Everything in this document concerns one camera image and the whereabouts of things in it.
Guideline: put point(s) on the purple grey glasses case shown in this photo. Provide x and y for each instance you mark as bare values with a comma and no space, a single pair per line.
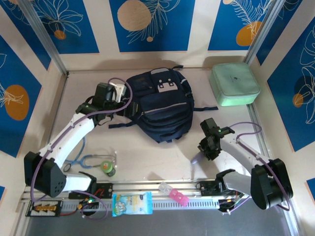
197,158

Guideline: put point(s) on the navy blue backpack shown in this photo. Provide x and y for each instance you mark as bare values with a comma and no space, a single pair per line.
162,110

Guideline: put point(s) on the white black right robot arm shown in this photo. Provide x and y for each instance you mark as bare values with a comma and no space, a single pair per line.
241,150

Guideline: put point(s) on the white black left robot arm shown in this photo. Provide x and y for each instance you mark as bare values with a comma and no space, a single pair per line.
64,142

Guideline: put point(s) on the mint green zip case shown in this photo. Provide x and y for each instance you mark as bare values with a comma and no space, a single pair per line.
233,83

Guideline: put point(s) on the pink pill box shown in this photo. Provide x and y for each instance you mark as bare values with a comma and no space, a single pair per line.
178,196

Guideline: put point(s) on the clear plastic pill box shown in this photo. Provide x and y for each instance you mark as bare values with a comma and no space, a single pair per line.
165,188

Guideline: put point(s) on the small green lid bottle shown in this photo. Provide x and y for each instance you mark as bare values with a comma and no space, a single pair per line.
107,167

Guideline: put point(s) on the blue stethoscope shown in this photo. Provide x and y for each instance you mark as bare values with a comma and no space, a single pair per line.
67,168

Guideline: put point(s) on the blue snack packet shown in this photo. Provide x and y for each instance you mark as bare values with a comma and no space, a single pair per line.
133,204

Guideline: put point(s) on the black orange power board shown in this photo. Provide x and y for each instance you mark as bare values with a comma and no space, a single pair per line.
44,208

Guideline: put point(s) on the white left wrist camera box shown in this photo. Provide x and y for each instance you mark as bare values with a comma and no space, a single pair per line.
120,91

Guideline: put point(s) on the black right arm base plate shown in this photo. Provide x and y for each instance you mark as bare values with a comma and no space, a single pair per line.
206,188

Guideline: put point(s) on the aluminium corner post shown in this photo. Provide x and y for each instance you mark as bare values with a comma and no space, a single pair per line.
50,46
265,29

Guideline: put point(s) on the aluminium rail frame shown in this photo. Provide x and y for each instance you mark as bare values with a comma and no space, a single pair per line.
137,186

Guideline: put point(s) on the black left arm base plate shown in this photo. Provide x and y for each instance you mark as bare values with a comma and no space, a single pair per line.
107,190

